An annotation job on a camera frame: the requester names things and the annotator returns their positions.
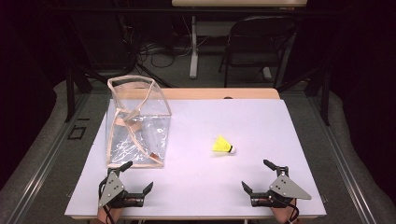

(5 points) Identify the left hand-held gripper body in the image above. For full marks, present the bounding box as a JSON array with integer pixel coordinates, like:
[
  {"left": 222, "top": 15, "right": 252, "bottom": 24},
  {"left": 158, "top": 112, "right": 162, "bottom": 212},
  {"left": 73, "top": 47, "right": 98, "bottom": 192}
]
[{"left": 98, "top": 167, "right": 146, "bottom": 209}]

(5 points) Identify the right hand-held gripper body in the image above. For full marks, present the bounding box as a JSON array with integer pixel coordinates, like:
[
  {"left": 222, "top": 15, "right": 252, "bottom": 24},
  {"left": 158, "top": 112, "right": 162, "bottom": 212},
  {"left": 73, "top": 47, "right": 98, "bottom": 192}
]
[{"left": 250, "top": 166, "right": 313, "bottom": 209}]

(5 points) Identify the clear plastic tote bag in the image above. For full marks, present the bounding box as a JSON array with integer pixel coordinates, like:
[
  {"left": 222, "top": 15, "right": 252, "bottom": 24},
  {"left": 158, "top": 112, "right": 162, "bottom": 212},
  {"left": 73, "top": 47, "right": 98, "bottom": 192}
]
[{"left": 106, "top": 75, "right": 173, "bottom": 169}]

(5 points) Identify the yellow shuttlecock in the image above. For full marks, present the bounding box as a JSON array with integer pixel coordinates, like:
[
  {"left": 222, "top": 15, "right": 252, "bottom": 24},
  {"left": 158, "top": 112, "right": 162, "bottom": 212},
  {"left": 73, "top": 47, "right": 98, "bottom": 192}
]
[{"left": 212, "top": 134, "right": 237, "bottom": 155}]

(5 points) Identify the person's left hand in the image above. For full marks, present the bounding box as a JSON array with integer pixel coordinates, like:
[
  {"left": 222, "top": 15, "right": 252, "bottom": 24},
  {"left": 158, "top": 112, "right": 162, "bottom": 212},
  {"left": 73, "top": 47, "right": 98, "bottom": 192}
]
[{"left": 96, "top": 205, "right": 124, "bottom": 224}]

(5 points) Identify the person's right hand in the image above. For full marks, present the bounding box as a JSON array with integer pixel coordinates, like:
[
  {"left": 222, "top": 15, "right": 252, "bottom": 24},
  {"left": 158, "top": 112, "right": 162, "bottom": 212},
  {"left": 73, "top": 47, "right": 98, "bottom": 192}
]
[{"left": 270, "top": 204, "right": 301, "bottom": 224}]

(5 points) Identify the white table board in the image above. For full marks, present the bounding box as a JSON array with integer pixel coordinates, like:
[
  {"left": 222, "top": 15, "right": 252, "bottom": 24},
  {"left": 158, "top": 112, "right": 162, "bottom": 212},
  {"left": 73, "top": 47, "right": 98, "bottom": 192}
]
[{"left": 64, "top": 98, "right": 327, "bottom": 219}]

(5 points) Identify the wooden table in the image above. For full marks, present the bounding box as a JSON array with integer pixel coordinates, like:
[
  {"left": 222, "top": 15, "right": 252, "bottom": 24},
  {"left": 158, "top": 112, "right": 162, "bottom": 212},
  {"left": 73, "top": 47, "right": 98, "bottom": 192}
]
[{"left": 120, "top": 88, "right": 281, "bottom": 101}]

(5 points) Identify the black metal stand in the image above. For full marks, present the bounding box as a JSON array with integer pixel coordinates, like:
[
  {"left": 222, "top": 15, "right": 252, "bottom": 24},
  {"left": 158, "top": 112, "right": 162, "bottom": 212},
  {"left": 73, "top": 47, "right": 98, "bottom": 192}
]
[{"left": 64, "top": 66, "right": 78, "bottom": 123}]

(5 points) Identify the black folding chair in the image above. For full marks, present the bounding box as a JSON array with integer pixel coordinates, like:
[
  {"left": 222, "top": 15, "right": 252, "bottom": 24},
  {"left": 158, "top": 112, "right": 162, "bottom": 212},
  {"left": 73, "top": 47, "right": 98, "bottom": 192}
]
[{"left": 219, "top": 15, "right": 298, "bottom": 89}]

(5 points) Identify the white-legged desk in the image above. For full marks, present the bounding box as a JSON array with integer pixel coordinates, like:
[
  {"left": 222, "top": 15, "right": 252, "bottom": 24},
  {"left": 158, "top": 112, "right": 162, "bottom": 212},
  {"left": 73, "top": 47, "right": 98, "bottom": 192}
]
[{"left": 171, "top": 0, "right": 309, "bottom": 79}]

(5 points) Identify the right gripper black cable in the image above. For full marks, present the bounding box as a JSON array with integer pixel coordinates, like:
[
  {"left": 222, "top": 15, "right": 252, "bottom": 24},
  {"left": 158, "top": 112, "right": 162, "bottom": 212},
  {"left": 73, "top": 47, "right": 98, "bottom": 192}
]
[{"left": 281, "top": 198, "right": 301, "bottom": 224}]

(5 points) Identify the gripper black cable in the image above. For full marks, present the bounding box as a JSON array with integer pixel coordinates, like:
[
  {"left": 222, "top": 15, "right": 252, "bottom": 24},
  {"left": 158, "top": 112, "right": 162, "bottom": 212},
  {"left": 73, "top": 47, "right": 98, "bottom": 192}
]
[
  {"left": 102, "top": 205, "right": 117, "bottom": 224},
  {"left": 281, "top": 198, "right": 301, "bottom": 224}
]

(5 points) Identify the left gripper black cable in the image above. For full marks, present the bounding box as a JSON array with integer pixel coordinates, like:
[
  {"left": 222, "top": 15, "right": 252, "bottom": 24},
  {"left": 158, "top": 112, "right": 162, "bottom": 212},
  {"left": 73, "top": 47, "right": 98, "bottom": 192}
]
[{"left": 102, "top": 205, "right": 117, "bottom": 224}]

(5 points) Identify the bundle of floor cables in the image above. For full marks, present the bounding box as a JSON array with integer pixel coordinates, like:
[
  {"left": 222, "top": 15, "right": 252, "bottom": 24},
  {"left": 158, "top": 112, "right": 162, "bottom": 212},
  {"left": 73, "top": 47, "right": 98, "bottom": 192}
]
[{"left": 136, "top": 38, "right": 194, "bottom": 69}]

